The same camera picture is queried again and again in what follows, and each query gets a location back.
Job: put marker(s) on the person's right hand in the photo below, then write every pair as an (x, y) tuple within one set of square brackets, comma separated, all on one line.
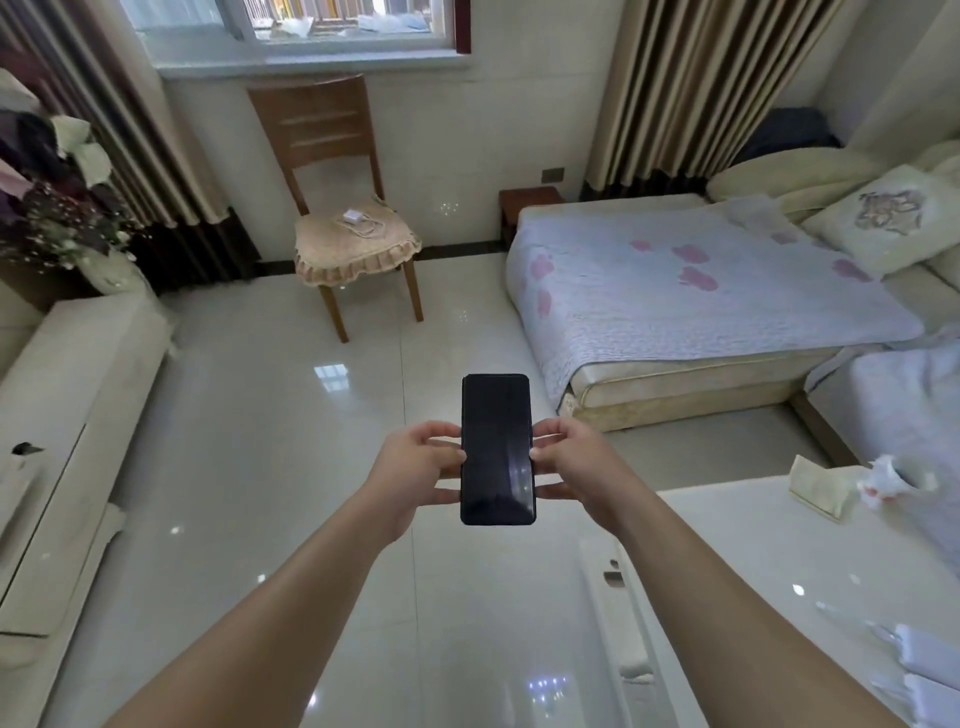
[(589, 472)]

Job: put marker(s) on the person's left hand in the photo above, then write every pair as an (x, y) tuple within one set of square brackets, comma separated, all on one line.
[(401, 472)]

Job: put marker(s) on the person's right thumb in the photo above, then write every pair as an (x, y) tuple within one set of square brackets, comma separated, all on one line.
[(553, 491)]

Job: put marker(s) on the person's left thumb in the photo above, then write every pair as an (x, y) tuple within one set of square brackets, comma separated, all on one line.
[(447, 497)]

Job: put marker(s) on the black smartphone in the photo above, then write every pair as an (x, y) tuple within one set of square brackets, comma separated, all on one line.
[(498, 450)]

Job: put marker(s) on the person's left forearm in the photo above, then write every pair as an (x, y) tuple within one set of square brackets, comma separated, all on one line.
[(285, 607)]

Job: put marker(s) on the person's right forearm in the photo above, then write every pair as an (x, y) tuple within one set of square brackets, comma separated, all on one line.
[(720, 607)]

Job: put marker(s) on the beige mattress bed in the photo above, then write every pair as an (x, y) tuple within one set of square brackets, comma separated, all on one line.
[(675, 375)]

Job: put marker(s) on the white table with drawer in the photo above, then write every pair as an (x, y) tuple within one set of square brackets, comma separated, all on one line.
[(750, 570)]

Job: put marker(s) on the white quilt with pink flowers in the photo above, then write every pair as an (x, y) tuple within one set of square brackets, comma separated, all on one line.
[(675, 300)]

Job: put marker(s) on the cream tissue pack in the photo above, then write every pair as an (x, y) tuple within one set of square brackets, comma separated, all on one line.
[(821, 487)]

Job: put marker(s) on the beige frilled chair cushion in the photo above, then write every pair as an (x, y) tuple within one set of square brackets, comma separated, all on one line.
[(352, 240)]

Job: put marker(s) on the small wooden bedside table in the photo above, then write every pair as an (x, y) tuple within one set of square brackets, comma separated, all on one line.
[(525, 210)]

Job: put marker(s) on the crumpled white tissue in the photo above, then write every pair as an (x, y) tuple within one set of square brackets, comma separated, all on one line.
[(889, 480)]

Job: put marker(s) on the light grey quilt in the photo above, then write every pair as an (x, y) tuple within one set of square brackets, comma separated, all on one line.
[(900, 420)]

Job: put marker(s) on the white low cabinet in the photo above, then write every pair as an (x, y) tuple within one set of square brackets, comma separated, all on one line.
[(67, 420)]

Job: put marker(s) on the cream pillow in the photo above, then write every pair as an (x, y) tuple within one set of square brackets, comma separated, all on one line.
[(780, 176)]

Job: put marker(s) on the wooden chair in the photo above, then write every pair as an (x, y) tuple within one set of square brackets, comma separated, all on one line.
[(319, 127)]

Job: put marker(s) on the white vase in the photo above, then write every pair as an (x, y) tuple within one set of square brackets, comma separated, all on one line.
[(120, 274)]

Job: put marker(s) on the white plug adapter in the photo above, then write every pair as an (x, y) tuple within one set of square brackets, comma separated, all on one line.
[(926, 701), (926, 649)]

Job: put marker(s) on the small black object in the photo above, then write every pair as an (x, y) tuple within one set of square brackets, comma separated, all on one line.
[(28, 448)]

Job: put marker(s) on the dark blue clothing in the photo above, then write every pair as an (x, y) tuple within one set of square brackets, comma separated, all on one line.
[(787, 131)]

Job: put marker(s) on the embroidered cream cushion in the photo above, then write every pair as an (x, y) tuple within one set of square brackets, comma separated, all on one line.
[(885, 217)]

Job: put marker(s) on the beige striped curtain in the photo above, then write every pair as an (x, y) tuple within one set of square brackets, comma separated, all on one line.
[(697, 82)]

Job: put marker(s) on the brown striped curtain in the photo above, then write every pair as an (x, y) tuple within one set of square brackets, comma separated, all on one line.
[(142, 142)]

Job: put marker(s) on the dried flower bouquet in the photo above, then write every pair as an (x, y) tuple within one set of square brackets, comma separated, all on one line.
[(52, 195)]

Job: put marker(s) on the cream sofa backrest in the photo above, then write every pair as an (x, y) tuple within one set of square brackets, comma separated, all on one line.
[(922, 97)]

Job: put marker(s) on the wall socket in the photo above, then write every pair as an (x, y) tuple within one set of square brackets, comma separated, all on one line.
[(552, 175)]

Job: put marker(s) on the window with white frame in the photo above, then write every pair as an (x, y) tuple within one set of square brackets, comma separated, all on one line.
[(300, 30)]

